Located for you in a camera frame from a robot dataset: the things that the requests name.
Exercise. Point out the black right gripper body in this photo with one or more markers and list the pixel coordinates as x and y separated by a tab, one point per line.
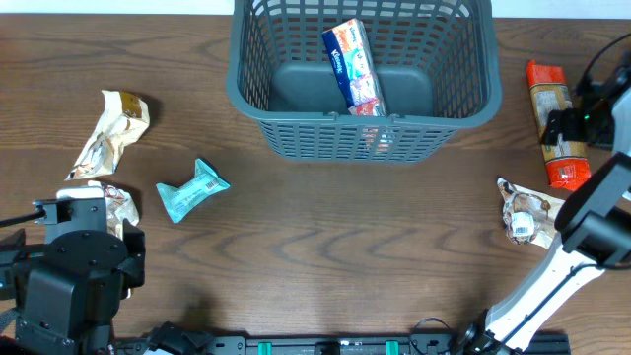
562	126

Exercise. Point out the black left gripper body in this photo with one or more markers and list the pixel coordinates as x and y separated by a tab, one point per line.
17	258

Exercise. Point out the orange cracker package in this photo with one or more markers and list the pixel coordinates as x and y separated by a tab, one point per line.
565	158

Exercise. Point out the grey plastic basket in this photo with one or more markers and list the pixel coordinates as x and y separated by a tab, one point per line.
437	63

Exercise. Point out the colourful tissue pack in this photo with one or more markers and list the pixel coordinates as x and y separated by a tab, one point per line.
348	50

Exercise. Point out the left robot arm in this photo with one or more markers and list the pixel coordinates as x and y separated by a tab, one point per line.
69	288

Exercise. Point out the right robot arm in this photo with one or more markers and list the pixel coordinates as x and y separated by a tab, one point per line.
592	236

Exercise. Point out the cream brown snack bag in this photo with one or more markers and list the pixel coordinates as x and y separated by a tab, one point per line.
119	207

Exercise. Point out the teal snack wrapper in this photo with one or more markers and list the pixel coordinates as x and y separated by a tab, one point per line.
179	201

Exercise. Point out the cream snack bag right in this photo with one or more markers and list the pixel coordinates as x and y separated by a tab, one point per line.
528	215

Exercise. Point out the cream crumpled snack bag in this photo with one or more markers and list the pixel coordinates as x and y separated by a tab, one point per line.
124	120

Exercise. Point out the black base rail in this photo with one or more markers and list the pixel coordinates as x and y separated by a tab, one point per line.
416	343

